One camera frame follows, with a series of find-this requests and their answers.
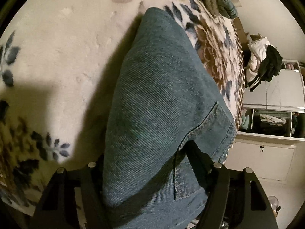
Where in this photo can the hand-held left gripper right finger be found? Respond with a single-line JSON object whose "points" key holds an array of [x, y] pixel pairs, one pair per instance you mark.
{"points": [[200, 164]]}

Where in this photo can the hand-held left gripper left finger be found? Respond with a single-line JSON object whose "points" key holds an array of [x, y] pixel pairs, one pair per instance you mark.
{"points": [[93, 183]]}

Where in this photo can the blue jeans pants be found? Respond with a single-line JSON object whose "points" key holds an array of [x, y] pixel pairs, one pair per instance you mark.
{"points": [[154, 100]]}

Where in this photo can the teal folded clothes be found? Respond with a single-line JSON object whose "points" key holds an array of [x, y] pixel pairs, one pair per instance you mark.
{"points": [[245, 121]]}

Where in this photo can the white wardrobe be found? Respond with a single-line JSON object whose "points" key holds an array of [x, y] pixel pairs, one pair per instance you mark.
{"points": [[269, 157]]}

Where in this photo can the small white fan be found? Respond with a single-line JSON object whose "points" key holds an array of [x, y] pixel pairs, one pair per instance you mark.
{"points": [[274, 204]]}

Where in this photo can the brown checkered blanket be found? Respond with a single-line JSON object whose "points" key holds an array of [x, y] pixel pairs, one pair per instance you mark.
{"points": [[240, 64]]}

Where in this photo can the black garment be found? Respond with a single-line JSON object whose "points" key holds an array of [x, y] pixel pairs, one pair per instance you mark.
{"points": [[271, 64]]}

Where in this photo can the white clothes pile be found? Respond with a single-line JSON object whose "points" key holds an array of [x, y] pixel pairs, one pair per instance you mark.
{"points": [[257, 50]]}

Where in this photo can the floral bed blanket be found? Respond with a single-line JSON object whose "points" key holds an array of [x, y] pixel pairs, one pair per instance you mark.
{"points": [[59, 52]]}

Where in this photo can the large cardboard box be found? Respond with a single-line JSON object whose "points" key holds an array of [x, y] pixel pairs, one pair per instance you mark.
{"points": [[240, 32]]}

